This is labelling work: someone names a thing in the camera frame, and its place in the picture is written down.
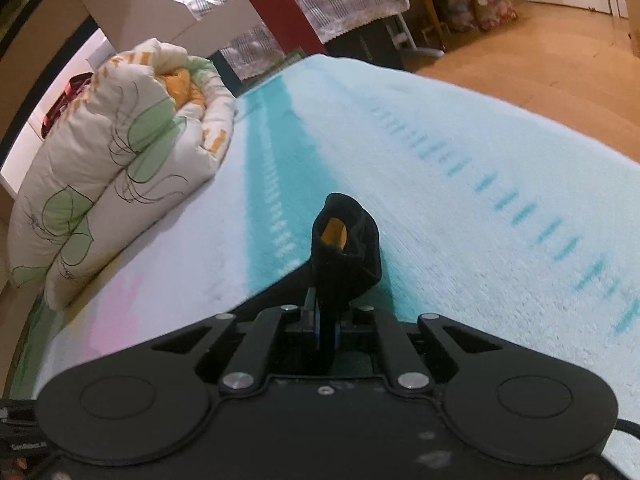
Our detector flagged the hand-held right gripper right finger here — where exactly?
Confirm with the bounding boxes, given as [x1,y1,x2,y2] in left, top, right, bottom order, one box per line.
[325,304,506,394]

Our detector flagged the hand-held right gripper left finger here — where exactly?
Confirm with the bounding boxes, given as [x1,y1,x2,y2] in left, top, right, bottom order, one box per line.
[150,287,323,394]

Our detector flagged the black pants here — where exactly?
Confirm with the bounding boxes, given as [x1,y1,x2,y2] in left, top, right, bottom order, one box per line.
[239,192,402,377]

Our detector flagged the leaf print pillow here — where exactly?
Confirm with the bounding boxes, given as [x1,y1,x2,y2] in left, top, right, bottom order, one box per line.
[44,55,237,312]
[7,37,193,288]

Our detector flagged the dark red bag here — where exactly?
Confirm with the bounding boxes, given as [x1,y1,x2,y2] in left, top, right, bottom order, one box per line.
[40,72,97,139]

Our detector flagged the red board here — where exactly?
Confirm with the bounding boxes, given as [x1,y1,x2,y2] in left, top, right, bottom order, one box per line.
[242,0,329,59]

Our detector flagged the white wooden bed headboard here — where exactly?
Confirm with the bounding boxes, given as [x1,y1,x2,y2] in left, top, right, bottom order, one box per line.
[57,0,267,83]

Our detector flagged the floral bag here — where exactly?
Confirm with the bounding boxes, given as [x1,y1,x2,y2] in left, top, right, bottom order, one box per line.
[444,0,519,36]

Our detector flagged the cardboard box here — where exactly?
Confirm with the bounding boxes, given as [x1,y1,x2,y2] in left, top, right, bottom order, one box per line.
[612,0,640,59]

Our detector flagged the black cable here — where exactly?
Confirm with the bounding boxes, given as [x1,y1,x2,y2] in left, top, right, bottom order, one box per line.
[612,417,640,442]

